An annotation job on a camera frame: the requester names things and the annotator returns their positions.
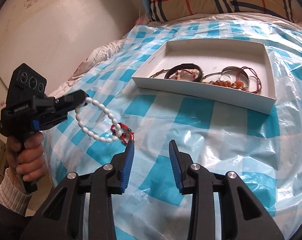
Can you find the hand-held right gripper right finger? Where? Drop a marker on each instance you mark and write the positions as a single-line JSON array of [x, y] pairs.
[[176, 170]]

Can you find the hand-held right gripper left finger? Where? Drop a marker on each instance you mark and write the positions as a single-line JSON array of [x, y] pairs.
[[127, 170]]

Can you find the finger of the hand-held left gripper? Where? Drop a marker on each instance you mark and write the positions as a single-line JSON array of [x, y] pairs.
[[52, 121], [71, 101]]

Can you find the thin silver bangle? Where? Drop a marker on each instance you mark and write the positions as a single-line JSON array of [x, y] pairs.
[[213, 74]]

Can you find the white cardboard box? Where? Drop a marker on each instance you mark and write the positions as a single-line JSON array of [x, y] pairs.
[[216, 55]]

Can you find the person's left forearm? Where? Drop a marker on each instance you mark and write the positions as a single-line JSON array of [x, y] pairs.
[[8, 195]]

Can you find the person's left hand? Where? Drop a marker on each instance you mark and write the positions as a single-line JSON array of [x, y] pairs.
[[32, 157]]

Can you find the blue checked plastic sheet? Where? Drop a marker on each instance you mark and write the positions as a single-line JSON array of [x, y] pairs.
[[216, 155]]

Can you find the white bed headboard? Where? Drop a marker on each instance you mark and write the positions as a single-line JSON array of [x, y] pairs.
[[53, 35]]

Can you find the engraved silver bangle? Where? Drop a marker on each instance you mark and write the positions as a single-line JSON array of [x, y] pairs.
[[234, 68]]

